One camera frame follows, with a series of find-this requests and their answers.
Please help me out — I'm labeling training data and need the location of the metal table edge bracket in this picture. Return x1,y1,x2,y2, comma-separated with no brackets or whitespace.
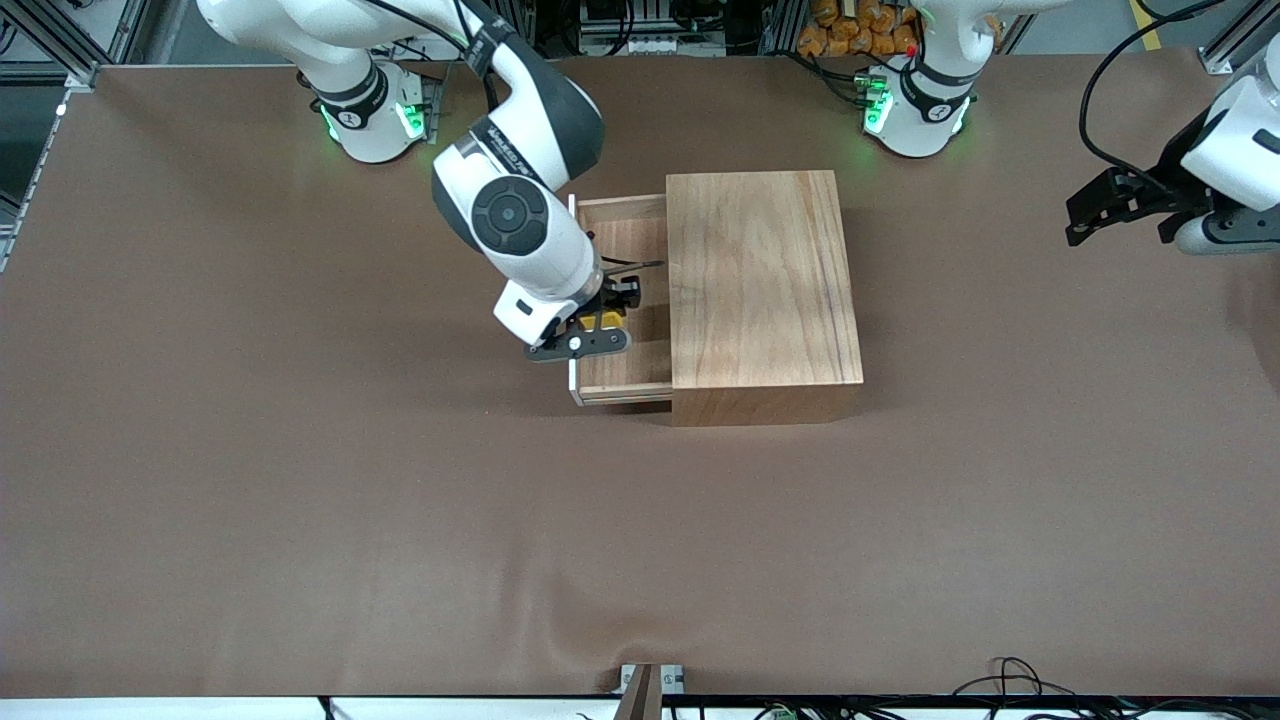
613,662,687,720

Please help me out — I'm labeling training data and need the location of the black cable with silver connector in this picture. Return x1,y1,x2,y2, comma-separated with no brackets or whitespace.
790,50,893,107

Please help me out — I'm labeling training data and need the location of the metal equipment rack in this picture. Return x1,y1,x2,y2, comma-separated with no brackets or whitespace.
580,0,701,56

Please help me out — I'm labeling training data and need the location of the black cable bundle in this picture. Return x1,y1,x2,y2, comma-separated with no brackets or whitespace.
950,656,1280,720

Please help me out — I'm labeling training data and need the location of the light wooden drawer cabinet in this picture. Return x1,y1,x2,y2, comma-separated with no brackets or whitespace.
666,170,866,428

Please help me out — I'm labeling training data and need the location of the wooden drawer with black handle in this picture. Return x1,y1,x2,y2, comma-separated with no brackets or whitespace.
568,193,676,408

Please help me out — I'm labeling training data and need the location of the aluminium frame profile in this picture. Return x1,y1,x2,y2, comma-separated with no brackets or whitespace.
1198,25,1280,79
0,0,101,273

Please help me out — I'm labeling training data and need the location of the pile of orange bags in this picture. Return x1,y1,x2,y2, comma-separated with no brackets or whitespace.
797,0,921,58

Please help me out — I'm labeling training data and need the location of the brown table mat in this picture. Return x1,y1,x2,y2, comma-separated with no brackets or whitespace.
0,45,1280,698

